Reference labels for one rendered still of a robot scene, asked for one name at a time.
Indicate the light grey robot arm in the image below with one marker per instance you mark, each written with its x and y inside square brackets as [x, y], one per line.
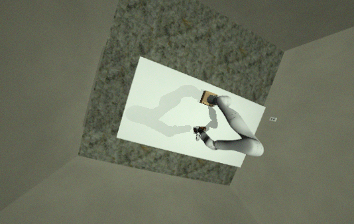
[248, 144]

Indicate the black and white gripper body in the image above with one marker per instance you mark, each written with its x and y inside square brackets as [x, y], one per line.
[200, 133]

